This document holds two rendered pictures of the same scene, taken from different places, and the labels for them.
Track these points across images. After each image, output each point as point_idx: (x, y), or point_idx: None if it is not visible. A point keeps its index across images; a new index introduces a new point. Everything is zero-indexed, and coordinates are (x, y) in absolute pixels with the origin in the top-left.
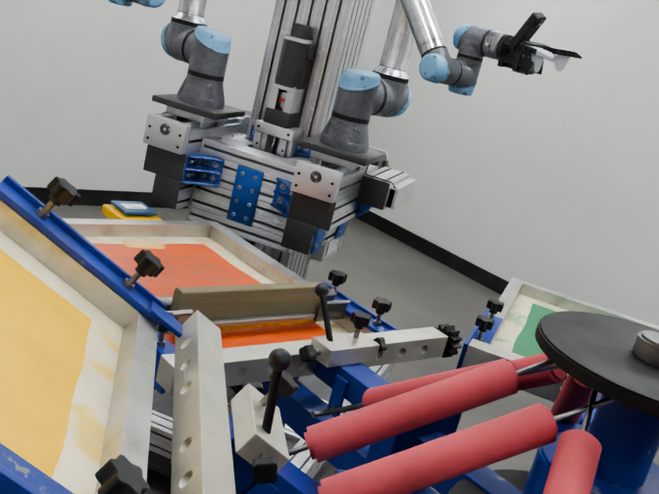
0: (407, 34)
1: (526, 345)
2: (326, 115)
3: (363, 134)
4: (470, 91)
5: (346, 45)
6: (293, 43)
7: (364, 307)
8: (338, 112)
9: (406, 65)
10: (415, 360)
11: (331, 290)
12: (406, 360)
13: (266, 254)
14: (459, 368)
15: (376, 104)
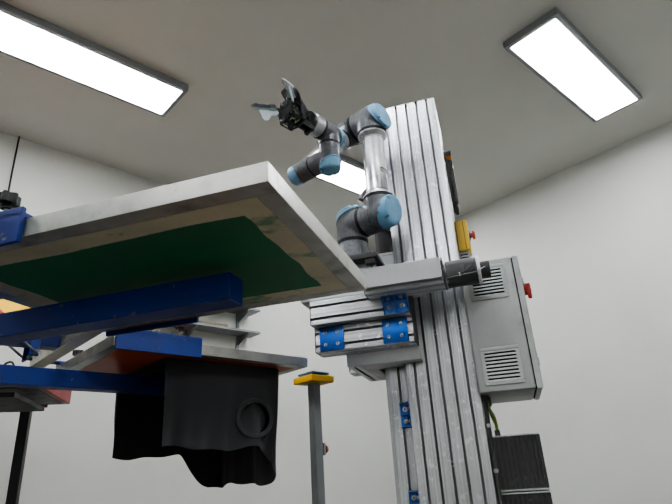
0: (365, 167)
1: None
2: (398, 257)
3: (342, 248)
4: (322, 164)
5: (401, 204)
6: None
7: (159, 332)
8: None
9: (372, 184)
10: (83, 332)
11: (170, 333)
12: (80, 333)
13: (254, 351)
14: (106, 333)
15: (349, 223)
